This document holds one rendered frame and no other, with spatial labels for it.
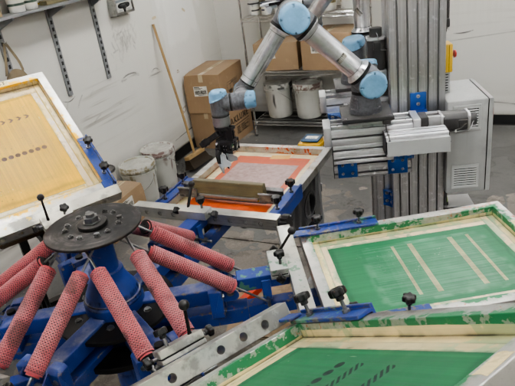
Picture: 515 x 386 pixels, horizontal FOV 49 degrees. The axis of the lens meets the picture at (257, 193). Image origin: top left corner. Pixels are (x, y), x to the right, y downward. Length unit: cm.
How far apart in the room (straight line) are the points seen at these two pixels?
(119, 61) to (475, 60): 330
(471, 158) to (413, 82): 47
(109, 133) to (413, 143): 308
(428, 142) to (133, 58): 333
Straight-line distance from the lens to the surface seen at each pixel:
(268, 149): 302
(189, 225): 223
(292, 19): 224
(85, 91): 474
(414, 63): 269
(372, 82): 234
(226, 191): 251
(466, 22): 577
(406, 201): 294
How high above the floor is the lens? 207
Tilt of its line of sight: 26 degrees down
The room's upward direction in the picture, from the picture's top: 8 degrees counter-clockwise
